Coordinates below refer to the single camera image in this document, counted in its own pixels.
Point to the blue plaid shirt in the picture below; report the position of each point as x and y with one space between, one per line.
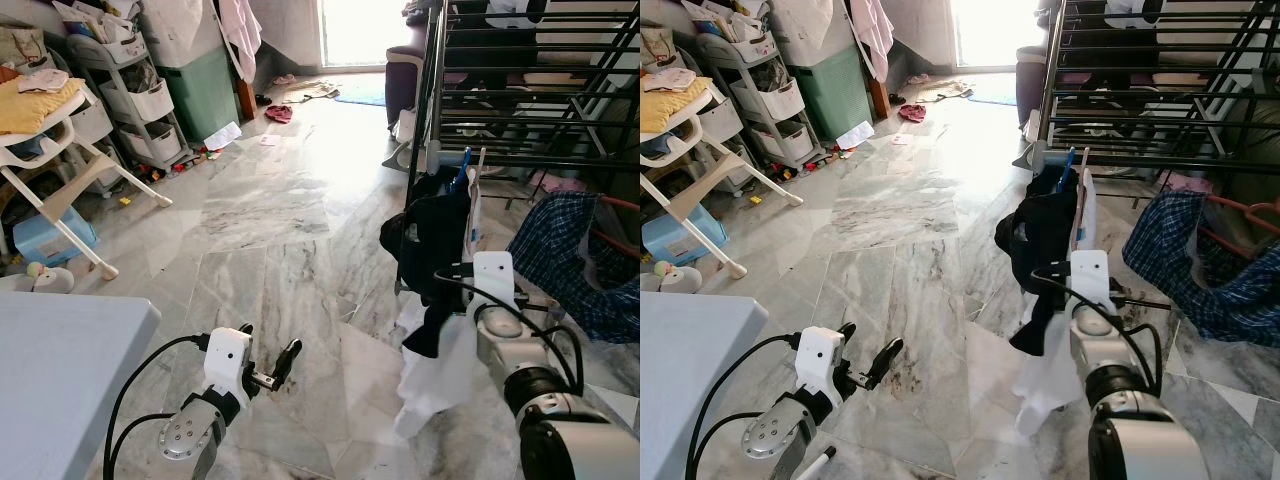
570 250
1170 240

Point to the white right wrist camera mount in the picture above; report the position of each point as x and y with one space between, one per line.
1090 278
492 280

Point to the coral red hanger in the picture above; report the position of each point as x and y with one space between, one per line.
1250 212
625 202

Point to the green plastic bin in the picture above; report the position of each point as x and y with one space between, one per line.
835 95
200 95

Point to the blue door mat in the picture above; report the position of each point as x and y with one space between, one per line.
992 92
360 95

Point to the dark green sofa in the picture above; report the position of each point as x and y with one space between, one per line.
620 130
1255 140

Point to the pink cloth item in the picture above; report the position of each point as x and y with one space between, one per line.
1190 185
560 182

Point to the blue plastic hanger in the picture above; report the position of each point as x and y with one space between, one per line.
463 175
1068 170

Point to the light blue plastic box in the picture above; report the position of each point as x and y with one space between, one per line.
55 240
685 238

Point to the beige floor cloth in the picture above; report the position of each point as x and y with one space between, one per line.
312 90
945 90

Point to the small red cloth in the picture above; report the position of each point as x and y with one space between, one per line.
279 113
911 113

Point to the black metal drying rack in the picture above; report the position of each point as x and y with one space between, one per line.
1150 160
540 162

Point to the yellow seat cushion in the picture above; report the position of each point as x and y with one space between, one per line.
670 108
35 108

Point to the white pink baby garment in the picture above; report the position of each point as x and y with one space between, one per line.
670 80
45 80

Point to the grey drawer trolley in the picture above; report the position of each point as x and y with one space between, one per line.
770 100
140 100

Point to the white shirt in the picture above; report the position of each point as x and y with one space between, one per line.
1040 390
430 390

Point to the white baby high chair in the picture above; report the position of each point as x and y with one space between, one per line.
690 150
60 150

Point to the beige tote bag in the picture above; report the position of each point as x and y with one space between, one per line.
20 48
656 48

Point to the pink brown hanger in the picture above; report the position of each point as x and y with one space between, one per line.
482 165
1086 165

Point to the white fabric cover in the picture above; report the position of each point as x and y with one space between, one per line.
180 30
812 30

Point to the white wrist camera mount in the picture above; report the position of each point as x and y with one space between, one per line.
820 360
1090 278
226 360
492 280

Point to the white paper sheet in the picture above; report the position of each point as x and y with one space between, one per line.
223 136
856 136

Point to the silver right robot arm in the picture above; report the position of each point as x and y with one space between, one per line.
1140 445
560 440

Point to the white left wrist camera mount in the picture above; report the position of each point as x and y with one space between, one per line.
226 360
820 360

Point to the black garment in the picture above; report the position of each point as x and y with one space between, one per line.
430 240
1040 240

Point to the dark purple chair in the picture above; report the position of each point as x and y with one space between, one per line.
1032 85
403 85

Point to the pink hanging garment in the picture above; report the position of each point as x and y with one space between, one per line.
872 35
240 35

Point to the grey folding table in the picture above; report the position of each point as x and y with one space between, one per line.
695 390
60 390

